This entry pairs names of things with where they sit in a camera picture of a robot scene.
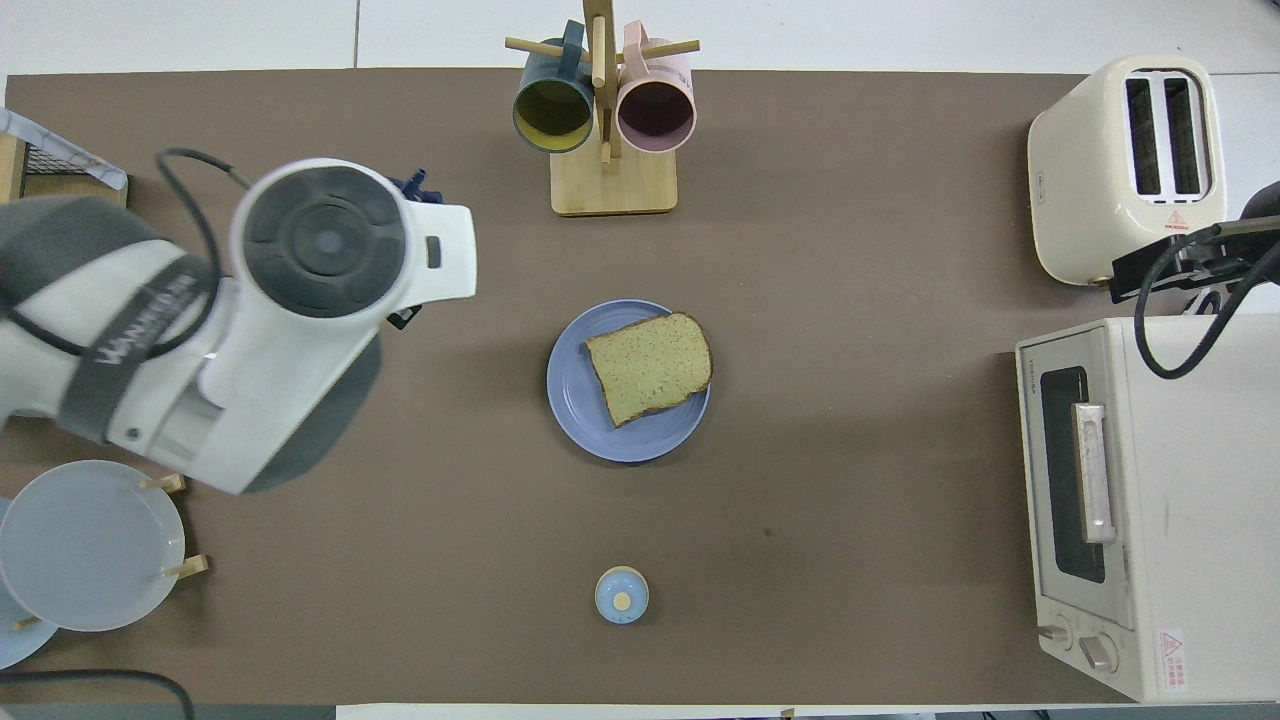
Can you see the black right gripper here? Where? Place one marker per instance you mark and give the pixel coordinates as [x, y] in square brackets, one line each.
[1265, 200]

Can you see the white bottle with navy cap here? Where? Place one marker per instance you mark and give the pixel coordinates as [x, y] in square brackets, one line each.
[415, 188]

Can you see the bread slice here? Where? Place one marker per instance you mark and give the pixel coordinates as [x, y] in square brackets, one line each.
[650, 365]

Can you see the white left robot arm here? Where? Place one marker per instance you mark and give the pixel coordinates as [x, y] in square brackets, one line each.
[260, 370]

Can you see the wooden plate rack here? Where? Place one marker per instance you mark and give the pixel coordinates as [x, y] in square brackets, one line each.
[160, 483]

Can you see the grey round plate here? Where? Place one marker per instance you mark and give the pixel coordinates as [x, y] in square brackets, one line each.
[90, 545]

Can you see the light blue round plate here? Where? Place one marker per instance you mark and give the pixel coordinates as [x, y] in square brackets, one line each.
[15, 645]

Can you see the cream two-slot toaster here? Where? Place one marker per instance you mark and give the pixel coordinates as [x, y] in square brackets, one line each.
[1085, 170]

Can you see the white toaster oven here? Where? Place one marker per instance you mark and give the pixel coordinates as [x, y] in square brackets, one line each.
[1200, 520]

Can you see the wooden mug tree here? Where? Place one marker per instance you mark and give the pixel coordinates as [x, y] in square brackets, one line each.
[612, 185]

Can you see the teal mug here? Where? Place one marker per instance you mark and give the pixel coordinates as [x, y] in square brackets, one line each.
[553, 110]

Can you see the pink mug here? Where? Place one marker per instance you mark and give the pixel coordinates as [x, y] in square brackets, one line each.
[655, 110]

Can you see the white patterned cloth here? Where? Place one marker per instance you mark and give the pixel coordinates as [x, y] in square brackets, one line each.
[70, 153]

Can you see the brown table mat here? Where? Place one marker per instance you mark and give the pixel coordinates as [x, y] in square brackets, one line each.
[850, 480]

